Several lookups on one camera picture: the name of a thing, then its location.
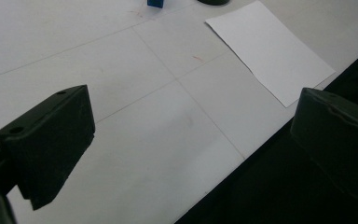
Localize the large white table cover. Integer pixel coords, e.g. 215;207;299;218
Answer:
0;0;358;224

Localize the blue stamp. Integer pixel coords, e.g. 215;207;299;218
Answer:
146;0;165;9

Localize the round black red ink pad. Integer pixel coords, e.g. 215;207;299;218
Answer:
197;0;231;7

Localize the white paper sheet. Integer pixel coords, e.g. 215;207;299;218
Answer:
204;0;337;108

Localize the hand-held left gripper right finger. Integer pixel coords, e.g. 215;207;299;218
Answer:
290;87;358;200

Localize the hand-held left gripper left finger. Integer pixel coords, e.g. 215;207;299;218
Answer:
0;84;96;211

